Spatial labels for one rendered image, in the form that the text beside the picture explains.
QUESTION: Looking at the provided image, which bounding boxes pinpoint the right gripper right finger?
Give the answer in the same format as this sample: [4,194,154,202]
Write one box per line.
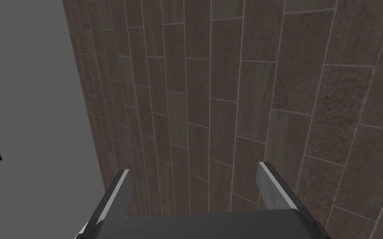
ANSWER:
[256,161,301,212]

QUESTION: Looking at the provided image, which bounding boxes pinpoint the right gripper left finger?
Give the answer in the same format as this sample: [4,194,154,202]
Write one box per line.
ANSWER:
[90,169,133,227]

